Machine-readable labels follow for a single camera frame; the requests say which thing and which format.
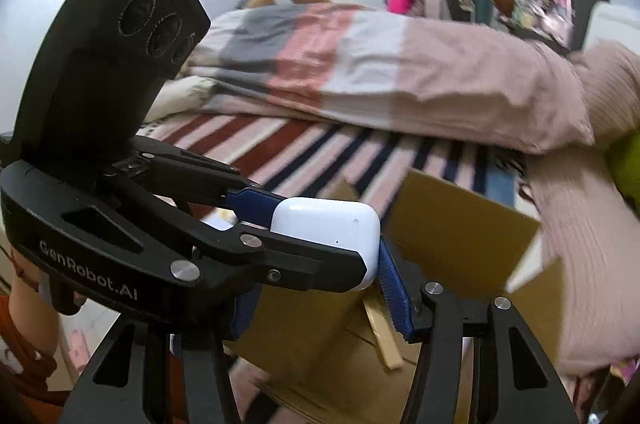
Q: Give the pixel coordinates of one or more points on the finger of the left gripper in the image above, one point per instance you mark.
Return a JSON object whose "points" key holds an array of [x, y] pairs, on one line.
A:
{"points": [[188, 177], [244, 255]]}

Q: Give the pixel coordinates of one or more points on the pink corduroy pillow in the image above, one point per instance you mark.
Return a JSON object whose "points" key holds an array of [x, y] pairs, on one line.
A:
{"points": [[587, 224]]}

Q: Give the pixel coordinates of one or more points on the white earbuds case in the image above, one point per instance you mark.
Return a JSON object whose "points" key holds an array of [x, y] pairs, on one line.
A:
{"points": [[352, 226]]}

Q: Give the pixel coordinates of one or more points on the person forearm red sleeve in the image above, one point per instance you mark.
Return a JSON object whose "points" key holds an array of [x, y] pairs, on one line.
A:
{"points": [[30, 329]]}

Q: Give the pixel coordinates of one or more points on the patchwork pink grey duvet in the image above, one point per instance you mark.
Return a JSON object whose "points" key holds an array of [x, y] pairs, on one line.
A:
{"points": [[368, 67]]}

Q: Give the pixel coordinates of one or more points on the brown cardboard box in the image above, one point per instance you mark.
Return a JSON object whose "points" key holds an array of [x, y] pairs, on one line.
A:
{"points": [[337, 358]]}

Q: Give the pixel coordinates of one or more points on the green plush toy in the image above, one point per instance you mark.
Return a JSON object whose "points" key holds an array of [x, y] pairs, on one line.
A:
{"points": [[624, 164]]}

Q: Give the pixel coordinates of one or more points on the white bed headboard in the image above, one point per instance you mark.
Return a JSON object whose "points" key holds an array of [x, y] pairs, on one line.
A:
{"points": [[613, 22]]}

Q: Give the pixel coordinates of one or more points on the striped plush blanket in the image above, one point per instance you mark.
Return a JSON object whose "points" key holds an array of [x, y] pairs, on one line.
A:
{"points": [[307, 158]]}

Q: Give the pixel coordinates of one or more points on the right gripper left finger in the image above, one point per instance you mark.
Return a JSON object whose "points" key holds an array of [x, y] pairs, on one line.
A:
{"points": [[128, 378]]}

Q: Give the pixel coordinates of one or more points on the cream fleece blanket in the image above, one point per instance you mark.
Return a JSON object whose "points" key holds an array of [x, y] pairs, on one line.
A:
{"points": [[176, 96]]}

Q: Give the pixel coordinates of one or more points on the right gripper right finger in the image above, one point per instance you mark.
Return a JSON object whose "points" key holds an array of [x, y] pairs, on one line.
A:
{"points": [[513, 380]]}

